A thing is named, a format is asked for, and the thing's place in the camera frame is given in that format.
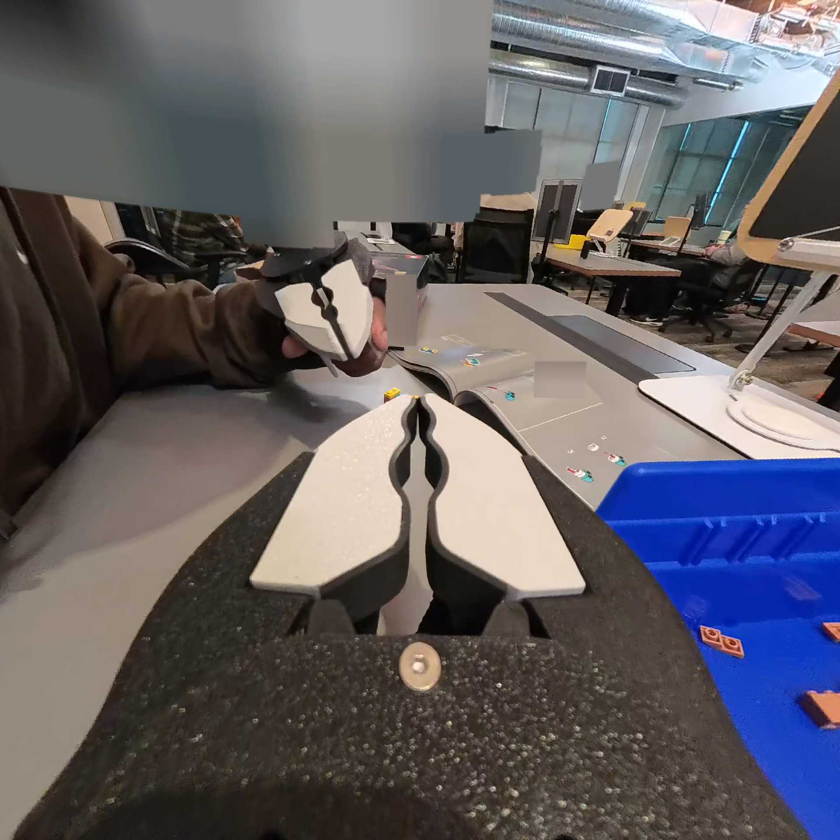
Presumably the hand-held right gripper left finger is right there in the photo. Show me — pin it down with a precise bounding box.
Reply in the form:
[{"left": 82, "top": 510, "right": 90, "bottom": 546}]
[{"left": 249, "top": 394, "right": 420, "bottom": 599}]

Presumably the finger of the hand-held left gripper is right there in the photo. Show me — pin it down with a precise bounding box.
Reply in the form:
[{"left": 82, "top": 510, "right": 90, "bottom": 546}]
[
  {"left": 273, "top": 283, "right": 349, "bottom": 361},
  {"left": 323, "top": 260, "right": 375, "bottom": 360}
]

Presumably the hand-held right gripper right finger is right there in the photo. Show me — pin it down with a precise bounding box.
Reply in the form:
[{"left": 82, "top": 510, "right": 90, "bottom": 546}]
[{"left": 417, "top": 392, "right": 587, "bottom": 603}]

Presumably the blue plastic bin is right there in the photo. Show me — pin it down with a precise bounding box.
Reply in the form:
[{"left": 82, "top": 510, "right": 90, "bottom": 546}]
[{"left": 594, "top": 458, "right": 840, "bottom": 840}]

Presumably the person's left forearm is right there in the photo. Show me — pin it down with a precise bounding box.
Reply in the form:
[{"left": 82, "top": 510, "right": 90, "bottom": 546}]
[{"left": 105, "top": 223, "right": 290, "bottom": 389}]

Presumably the grey desk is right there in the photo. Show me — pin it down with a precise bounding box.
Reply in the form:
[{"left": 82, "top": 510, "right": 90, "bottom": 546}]
[{"left": 0, "top": 282, "right": 840, "bottom": 840}]

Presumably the person's left hand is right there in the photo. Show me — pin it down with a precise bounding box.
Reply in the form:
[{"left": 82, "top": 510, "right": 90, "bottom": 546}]
[{"left": 282, "top": 297, "right": 389, "bottom": 379}]

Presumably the dark printed cardboard box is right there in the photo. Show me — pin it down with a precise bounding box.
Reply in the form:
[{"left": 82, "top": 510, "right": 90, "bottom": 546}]
[{"left": 364, "top": 251, "right": 432, "bottom": 309}]

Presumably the grey instruction booklet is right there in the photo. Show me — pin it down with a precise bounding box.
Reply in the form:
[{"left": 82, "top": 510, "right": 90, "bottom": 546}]
[{"left": 387, "top": 331, "right": 746, "bottom": 509}]

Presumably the black office chair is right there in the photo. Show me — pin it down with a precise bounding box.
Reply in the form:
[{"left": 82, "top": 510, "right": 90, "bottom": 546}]
[
  {"left": 659, "top": 261, "right": 757, "bottom": 343},
  {"left": 458, "top": 209, "right": 535, "bottom": 285}
]

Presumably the black chair armrest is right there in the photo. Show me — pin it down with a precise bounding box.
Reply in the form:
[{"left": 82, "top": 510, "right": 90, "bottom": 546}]
[{"left": 105, "top": 238, "right": 193, "bottom": 271}]

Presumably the wood-edged background table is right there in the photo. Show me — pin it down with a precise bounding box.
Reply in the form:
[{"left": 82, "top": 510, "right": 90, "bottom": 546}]
[
  {"left": 626, "top": 235, "right": 710, "bottom": 258},
  {"left": 545, "top": 251, "right": 683, "bottom": 317}
]

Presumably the cream tilted board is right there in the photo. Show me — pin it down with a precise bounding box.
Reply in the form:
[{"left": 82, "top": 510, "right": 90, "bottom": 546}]
[{"left": 587, "top": 208, "right": 635, "bottom": 243}]

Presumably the brown wedge slope brick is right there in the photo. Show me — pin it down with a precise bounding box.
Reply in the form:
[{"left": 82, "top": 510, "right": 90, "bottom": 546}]
[{"left": 798, "top": 689, "right": 840, "bottom": 729}]

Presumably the white bar lamp head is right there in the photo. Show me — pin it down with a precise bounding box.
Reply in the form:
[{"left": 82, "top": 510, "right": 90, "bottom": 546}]
[{"left": 777, "top": 226, "right": 840, "bottom": 270}]

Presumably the silver round duct pipe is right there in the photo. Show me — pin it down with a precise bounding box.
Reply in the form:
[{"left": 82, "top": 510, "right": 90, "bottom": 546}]
[{"left": 489, "top": 56, "right": 690, "bottom": 110}]

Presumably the large foil-wrapped duct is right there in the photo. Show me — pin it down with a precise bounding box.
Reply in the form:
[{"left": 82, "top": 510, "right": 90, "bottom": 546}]
[{"left": 492, "top": 0, "right": 765, "bottom": 61}]

